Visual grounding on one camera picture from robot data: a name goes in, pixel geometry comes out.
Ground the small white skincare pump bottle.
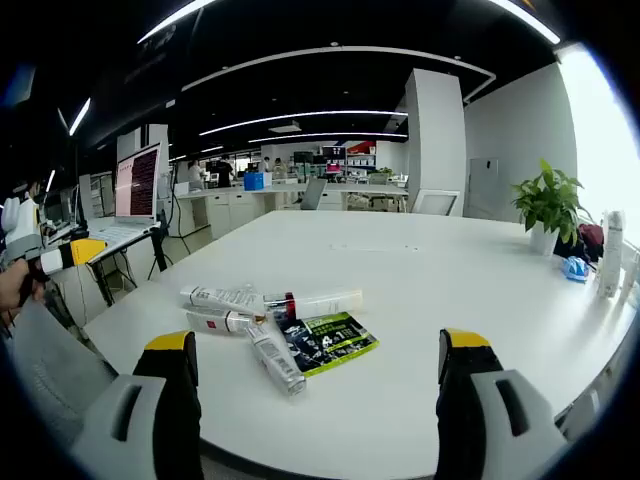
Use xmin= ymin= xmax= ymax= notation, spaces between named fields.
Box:
xmin=184 ymin=308 xmax=269 ymax=337
xmin=243 ymin=319 xmax=307 ymax=397

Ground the blue storage box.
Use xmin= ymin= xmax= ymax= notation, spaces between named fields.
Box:
xmin=243 ymin=171 xmax=274 ymax=192

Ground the potted green plant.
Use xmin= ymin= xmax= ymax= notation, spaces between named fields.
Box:
xmin=510 ymin=158 xmax=586 ymax=257

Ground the green black skincare sachet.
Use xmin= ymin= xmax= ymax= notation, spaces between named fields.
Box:
xmin=273 ymin=311 xmax=380 ymax=378

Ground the person's left hand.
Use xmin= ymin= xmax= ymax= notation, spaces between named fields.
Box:
xmin=0 ymin=259 xmax=51 ymax=314

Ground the grey mesh office chair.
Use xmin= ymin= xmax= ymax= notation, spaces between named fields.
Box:
xmin=9 ymin=299 xmax=121 ymax=451

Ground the dark red bag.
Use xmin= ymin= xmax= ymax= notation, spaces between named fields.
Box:
xmin=554 ymin=223 xmax=606 ymax=264

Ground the white skincare tube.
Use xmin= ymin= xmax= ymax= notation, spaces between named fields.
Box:
xmin=179 ymin=284 xmax=266 ymax=310

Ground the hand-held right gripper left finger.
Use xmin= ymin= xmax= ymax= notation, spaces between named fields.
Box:
xmin=69 ymin=329 xmax=205 ymax=480

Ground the tall white skincare pump bottle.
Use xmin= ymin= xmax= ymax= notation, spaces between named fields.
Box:
xmin=263 ymin=287 xmax=364 ymax=320

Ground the white plastic bottle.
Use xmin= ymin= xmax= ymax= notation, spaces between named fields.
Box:
xmin=597 ymin=209 xmax=627 ymax=300

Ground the black tripod stand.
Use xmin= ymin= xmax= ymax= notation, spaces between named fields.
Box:
xmin=87 ymin=234 xmax=176 ymax=307

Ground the open laptop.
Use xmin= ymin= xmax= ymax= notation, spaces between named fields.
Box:
xmin=84 ymin=142 xmax=164 ymax=249

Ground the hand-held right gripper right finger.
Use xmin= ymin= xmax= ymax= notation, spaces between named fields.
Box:
xmin=435 ymin=327 xmax=569 ymax=480

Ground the long white counter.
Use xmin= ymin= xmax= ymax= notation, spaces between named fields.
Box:
xmin=172 ymin=183 xmax=409 ymax=239

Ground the white framed chair back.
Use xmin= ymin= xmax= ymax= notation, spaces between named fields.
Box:
xmin=407 ymin=189 xmax=462 ymax=217

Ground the white ceiling light strip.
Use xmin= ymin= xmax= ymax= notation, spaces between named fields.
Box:
xmin=199 ymin=109 xmax=409 ymax=137
xmin=248 ymin=131 xmax=409 ymax=144
xmin=137 ymin=0 xmax=216 ymax=45
xmin=69 ymin=97 xmax=92 ymax=136
xmin=487 ymin=0 xmax=561 ymax=45

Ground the blue crumpled bag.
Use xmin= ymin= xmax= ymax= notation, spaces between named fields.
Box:
xmin=560 ymin=255 xmax=592 ymax=284

